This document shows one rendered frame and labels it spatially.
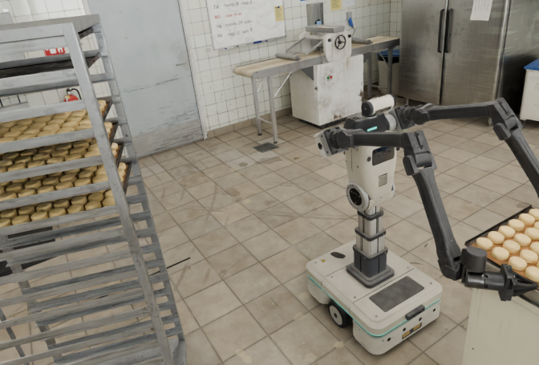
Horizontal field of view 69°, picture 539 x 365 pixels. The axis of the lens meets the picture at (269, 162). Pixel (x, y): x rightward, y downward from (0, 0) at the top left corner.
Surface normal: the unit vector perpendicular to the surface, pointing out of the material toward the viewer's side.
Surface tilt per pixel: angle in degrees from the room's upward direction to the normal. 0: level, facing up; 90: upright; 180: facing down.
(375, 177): 90
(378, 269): 90
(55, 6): 90
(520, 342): 90
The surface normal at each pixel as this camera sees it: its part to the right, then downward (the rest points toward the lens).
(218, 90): 0.53, 0.30
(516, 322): -0.86, 0.29
